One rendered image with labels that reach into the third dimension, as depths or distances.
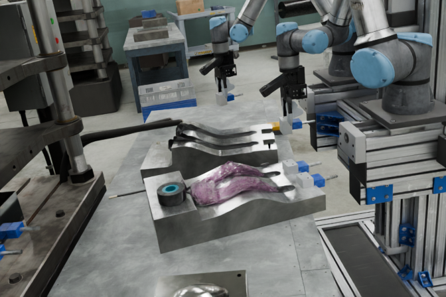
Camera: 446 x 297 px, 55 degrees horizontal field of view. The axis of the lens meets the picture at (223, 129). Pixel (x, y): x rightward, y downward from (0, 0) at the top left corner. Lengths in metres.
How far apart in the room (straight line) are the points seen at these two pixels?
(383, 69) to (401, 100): 0.20
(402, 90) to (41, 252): 1.17
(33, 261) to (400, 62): 1.17
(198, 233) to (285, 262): 0.25
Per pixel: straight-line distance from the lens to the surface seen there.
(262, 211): 1.23
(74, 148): 1.71
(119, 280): 1.17
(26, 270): 1.36
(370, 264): 2.08
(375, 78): 1.23
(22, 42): 1.78
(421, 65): 1.35
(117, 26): 7.83
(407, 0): 1.60
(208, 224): 1.20
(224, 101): 1.99
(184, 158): 1.53
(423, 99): 1.38
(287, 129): 1.58
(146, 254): 1.23
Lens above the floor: 1.51
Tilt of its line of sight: 21 degrees down
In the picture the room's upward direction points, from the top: 7 degrees counter-clockwise
